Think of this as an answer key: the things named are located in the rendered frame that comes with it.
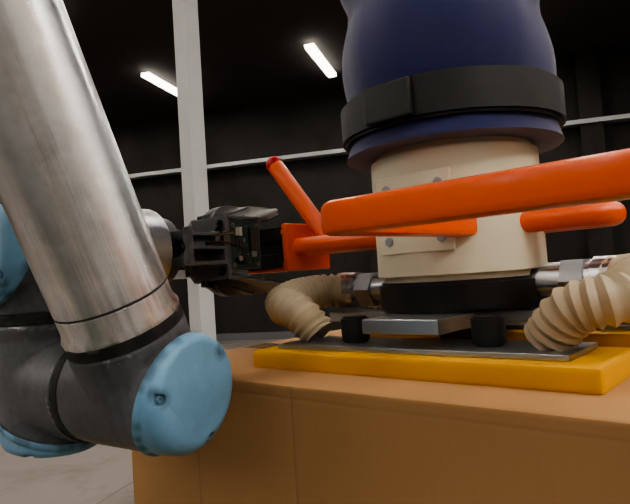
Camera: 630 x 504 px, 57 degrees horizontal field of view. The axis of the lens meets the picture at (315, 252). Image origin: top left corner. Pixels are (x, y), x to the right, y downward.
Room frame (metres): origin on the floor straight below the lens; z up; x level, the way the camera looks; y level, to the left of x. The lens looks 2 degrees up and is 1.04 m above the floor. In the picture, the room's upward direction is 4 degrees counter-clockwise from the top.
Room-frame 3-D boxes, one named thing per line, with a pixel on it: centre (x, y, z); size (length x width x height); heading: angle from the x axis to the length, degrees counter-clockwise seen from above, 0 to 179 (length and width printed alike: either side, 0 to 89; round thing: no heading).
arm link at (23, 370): (0.53, 0.24, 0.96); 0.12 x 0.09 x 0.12; 57
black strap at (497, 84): (0.61, -0.15, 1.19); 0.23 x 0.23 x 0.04
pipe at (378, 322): (0.61, -0.15, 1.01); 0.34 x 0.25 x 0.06; 49
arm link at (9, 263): (0.54, 0.25, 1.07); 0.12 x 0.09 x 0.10; 139
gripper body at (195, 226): (0.66, 0.13, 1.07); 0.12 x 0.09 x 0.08; 139
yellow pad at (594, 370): (0.54, -0.09, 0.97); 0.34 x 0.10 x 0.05; 49
